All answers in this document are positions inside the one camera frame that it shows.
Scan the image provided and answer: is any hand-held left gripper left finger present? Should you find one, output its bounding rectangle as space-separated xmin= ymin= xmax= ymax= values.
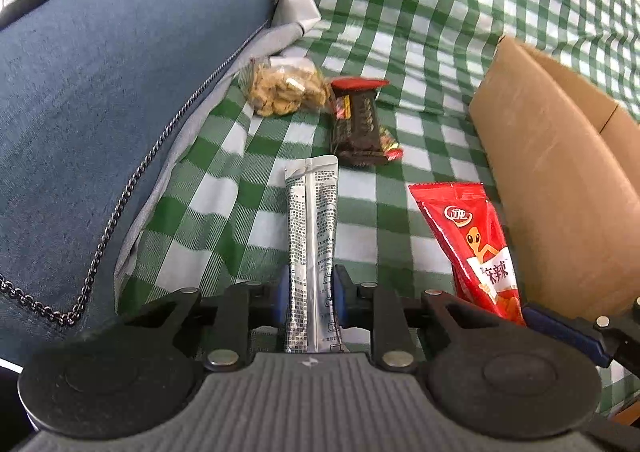
xmin=117 ymin=264 xmax=292 ymax=374

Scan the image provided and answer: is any red foil packet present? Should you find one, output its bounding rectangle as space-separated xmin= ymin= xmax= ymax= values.
xmin=330 ymin=76 xmax=391 ymax=94

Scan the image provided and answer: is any cardboard box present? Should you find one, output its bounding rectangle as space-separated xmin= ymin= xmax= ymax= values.
xmin=468 ymin=34 xmax=640 ymax=323

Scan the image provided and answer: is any green checkered cloth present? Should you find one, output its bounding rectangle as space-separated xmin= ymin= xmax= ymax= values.
xmin=115 ymin=0 xmax=640 ymax=428

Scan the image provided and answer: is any silver stick packet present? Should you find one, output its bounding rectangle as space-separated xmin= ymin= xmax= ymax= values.
xmin=284 ymin=155 xmax=351 ymax=355

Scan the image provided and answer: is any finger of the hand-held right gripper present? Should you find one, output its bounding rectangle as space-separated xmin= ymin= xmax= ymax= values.
xmin=522 ymin=297 xmax=640 ymax=374

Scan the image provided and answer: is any gold red candy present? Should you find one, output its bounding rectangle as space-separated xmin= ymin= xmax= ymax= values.
xmin=377 ymin=124 xmax=405 ymax=163

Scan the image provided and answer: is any dark wafer packet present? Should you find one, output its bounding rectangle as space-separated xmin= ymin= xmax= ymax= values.
xmin=331 ymin=89 xmax=391 ymax=167

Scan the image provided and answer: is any red spicy snack packet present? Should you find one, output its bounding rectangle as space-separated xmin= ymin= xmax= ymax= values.
xmin=407 ymin=182 xmax=527 ymax=327

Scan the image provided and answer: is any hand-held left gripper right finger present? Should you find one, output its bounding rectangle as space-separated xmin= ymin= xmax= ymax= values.
xmin=332 ymin=263 xmax=526 ymax=375

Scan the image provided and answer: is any clear biscuit bag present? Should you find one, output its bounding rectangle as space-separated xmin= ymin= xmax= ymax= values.
xmin=239 ymin=56 xmax=334 ymax=119

